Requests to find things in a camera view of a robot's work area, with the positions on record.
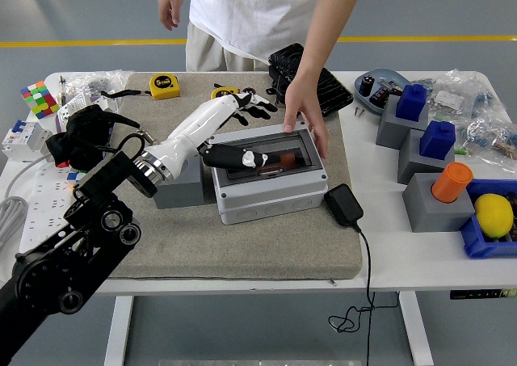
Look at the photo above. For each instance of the small green part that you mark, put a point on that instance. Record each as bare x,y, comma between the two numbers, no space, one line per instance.
460,152

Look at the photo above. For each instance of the clear bag with white label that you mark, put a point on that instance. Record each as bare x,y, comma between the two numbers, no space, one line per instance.
444,97

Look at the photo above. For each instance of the dark brown capacitor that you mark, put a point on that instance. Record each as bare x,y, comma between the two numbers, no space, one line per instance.
379,95

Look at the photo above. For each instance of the yellow square tape measure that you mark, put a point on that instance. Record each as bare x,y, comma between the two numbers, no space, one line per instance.
165,85

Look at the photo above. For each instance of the blue-grey oval dish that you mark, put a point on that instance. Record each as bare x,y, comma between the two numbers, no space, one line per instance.
393,75

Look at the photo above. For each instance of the slim metal screwdriver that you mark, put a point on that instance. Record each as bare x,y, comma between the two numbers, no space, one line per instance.
61,87

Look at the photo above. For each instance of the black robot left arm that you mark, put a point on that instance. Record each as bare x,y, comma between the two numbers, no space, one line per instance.
60,269

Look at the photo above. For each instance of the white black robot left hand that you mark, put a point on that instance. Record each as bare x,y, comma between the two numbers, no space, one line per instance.
198,125

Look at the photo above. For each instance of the orange cylinder battery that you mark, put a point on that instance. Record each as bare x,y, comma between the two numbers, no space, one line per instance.
450,182
287,158

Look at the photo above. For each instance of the person's left forearm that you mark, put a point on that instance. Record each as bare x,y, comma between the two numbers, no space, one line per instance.
327,30

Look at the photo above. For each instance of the grey-brown mat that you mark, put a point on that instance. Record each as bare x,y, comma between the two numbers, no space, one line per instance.
222,245

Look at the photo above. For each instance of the person's left hand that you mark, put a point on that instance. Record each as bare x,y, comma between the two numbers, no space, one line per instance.
305,103

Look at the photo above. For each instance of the black capacitor in dish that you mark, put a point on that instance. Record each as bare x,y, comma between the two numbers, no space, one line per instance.
366,85

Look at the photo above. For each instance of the white power strip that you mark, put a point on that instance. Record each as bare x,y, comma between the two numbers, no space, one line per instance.
40,212

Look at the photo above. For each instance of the yellow lemon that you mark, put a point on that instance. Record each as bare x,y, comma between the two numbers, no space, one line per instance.
493,214

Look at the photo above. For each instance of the blue plastic bin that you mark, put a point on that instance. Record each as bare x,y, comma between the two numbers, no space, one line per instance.
476,241

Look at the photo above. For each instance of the person's right hand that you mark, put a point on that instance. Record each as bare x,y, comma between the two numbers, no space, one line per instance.
170,8

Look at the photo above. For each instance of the white table leg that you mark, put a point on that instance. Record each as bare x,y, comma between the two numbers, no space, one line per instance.
416,329
119,329

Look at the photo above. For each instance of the small metal piece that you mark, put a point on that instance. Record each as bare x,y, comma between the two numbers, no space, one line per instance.
387,84

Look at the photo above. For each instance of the black table control panel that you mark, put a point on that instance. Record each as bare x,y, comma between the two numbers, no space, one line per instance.
480,294

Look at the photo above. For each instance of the clear bag of small parts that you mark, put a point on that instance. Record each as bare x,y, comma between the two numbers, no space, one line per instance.
101,79

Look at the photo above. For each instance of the blue square battery block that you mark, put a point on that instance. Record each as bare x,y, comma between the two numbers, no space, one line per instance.
410,101
436,140

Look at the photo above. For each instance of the grey electrical junction box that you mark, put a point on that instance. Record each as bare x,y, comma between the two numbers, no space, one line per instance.
274,204

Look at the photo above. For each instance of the white labelled package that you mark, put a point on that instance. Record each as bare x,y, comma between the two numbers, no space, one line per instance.
74,105

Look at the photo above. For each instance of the yellow round-faced tape measure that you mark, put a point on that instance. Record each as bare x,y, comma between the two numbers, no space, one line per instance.
220,92

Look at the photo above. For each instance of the smoky transparent box lid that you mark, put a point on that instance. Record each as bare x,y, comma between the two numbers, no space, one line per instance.
302,148

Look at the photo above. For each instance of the grey block with round hole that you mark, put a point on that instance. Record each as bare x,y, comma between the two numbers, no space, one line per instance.
182,192

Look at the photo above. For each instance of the white circuit breaker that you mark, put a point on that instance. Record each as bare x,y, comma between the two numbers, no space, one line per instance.
24,140

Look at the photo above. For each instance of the colourful puzzle cube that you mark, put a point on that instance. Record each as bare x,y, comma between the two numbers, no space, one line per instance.
38,99
74,176

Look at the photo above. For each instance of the person torso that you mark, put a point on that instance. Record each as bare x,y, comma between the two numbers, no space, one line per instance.
250,10

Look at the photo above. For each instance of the clear bag of resistors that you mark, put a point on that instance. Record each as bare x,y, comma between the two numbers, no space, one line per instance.
493,135

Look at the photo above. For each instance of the black power adapter plug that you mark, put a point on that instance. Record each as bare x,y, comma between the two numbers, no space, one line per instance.
343,204

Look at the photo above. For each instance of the grey holder block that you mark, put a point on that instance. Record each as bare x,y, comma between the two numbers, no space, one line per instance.
387,127
428,212
410,160

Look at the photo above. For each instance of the small black capacitor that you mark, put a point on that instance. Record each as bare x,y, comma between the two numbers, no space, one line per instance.
248,89

